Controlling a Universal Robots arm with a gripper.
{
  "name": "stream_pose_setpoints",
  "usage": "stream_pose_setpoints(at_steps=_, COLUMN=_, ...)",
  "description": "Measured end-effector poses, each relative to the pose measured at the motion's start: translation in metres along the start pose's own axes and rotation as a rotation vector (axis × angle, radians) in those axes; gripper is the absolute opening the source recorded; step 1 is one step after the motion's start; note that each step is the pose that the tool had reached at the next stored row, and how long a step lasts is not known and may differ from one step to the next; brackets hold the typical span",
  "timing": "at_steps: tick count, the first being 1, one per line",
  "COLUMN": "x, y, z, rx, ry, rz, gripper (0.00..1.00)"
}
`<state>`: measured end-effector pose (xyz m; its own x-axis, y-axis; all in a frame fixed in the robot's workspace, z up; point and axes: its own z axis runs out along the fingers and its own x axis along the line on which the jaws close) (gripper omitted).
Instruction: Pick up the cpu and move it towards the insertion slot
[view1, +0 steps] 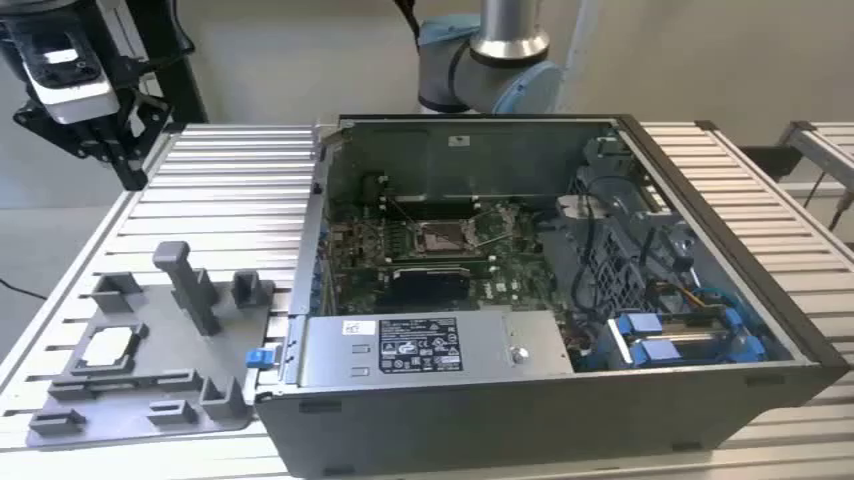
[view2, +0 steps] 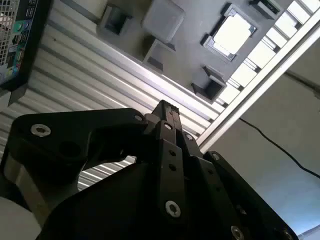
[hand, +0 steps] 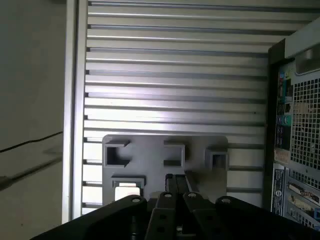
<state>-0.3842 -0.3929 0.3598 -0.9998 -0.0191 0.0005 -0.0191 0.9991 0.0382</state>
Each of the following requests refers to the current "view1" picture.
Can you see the silver CPU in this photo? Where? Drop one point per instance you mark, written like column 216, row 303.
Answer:
column 109, row 348

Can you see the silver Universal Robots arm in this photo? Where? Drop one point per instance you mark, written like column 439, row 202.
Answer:
column 513, row 25

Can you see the black RAM slot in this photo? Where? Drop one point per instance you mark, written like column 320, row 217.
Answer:
column 413, row 261

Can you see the CPU socket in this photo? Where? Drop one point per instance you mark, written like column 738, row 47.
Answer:
column 443, row 239

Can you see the grey parts rack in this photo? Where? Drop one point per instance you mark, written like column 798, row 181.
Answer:
column 167, row 360

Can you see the blue case latch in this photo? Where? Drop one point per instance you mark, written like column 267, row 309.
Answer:
column 256, row 358

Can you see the silver power supply unit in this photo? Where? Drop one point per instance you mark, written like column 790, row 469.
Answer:
column 333, row 350

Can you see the green Dell motherboard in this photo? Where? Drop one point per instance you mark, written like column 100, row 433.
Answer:
column 520, row 280

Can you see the black PC case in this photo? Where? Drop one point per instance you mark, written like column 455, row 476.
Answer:
column 467, row 430

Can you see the grey metal drive cage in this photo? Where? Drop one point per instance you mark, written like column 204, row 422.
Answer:
column 620, row 250

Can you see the blue disk carrier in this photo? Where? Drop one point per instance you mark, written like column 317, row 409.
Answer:
column 655, row 351
column 639, row 323

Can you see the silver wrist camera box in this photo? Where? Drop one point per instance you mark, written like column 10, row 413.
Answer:
column 73, row 100

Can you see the black metal stand post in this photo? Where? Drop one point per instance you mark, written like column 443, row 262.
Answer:
column 176, row 60

